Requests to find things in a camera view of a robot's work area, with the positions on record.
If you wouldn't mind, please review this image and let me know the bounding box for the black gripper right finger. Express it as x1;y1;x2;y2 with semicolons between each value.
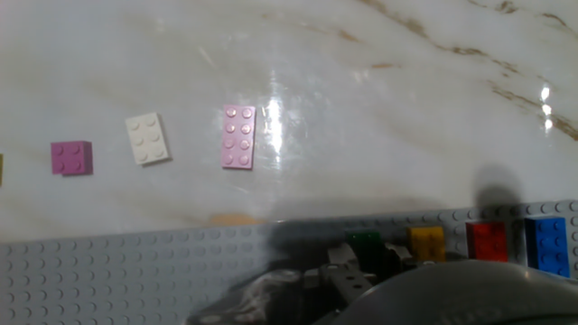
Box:
382;241;415;274

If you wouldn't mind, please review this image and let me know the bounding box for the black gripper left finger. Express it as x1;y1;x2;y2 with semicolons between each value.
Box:
328;242;378;304

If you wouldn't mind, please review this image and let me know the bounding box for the yellow Lego brick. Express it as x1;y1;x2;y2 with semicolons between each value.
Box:
406;226;447;264

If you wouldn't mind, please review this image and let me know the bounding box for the green Lego brick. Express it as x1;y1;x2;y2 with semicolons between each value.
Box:
345;229;384;274

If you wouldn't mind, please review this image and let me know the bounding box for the red long Lego brick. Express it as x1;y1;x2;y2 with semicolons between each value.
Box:
465;220;509;264

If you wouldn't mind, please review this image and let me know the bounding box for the blue long Lego brick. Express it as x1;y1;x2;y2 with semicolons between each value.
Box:
524;217;571;278

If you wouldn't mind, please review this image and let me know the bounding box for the pink Lego brick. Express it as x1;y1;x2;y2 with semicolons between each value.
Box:
220;104;256;171

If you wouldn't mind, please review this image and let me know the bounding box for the grey Lego baseplate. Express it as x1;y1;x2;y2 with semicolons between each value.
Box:
0;199;578;325

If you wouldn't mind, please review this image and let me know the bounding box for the white Lego brick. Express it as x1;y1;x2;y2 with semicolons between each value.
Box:
125;112;171;166

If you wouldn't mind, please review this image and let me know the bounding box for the magenta small Lego brick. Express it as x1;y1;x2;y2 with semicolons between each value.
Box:
51;140;94;176

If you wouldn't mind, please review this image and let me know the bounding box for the marble pattern board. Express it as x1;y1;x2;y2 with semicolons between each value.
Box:
0;0;578;243

